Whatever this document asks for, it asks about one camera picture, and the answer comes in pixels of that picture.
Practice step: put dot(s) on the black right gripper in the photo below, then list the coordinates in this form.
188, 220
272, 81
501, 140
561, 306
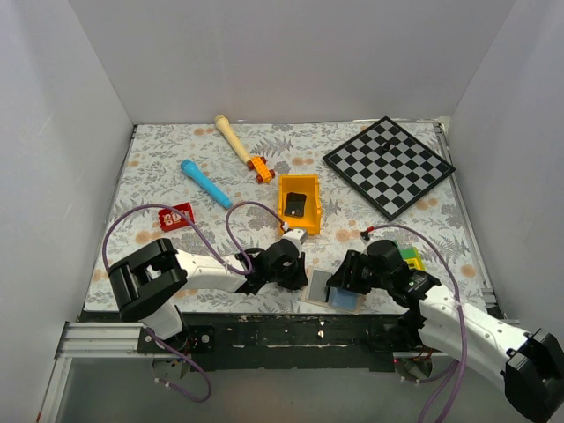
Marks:
342, 278

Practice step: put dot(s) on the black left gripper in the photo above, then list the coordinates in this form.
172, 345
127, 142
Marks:
297, 280

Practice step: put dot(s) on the black credit card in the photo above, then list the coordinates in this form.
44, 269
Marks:
295, 205

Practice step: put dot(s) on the yellow plastic bin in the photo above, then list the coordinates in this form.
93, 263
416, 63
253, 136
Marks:
307, 184

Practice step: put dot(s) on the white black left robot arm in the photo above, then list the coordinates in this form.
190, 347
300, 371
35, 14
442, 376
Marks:
145, 282

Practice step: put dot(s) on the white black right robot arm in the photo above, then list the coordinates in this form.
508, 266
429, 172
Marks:
526, 366

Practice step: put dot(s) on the colourful toy block cluster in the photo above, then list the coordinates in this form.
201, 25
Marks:
412, 257

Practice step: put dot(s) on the orange toy car chassis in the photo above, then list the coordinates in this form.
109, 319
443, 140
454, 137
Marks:
259, 165

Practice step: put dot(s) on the floral patterned table mat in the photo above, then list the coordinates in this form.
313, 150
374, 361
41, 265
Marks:
151, 175

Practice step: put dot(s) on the black silver chessboard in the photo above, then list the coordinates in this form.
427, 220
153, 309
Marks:
391, 181

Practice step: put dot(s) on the red printed toy block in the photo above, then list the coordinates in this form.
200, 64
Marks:
172, 220

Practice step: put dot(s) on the blue toy microphone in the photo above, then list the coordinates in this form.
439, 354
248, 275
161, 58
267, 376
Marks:
190, 169

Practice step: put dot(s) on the cream toy microphone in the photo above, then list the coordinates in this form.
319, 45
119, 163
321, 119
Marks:
224, 126

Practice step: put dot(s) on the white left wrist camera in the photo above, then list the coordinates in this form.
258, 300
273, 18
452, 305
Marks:
296, 236

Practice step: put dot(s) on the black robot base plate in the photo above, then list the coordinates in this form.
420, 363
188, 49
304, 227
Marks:
376, 343

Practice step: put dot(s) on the aluminium frame rail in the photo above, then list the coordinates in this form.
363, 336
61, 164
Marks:
86, 341

